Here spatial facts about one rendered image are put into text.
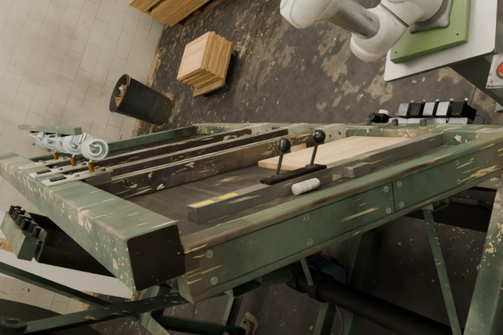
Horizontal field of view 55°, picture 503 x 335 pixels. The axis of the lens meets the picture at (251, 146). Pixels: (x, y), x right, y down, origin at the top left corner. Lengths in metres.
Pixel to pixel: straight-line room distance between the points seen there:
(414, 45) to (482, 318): 1.11
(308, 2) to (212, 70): 3.45
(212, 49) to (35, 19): 2.91
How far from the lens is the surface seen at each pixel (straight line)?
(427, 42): 2.15
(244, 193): 1.21
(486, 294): 1.68
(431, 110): 2.01
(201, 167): 1.66
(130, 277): 0.85
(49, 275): 5.27
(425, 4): 2.07
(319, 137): 1.29
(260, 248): 0.96
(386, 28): 1.99
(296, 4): 1.51
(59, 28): 7.13
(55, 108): 6.82
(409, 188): 1.24
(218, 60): 4.96
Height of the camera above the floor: 2.26
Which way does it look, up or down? 32 degrees down
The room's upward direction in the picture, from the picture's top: 67 degrees counter-clockwise
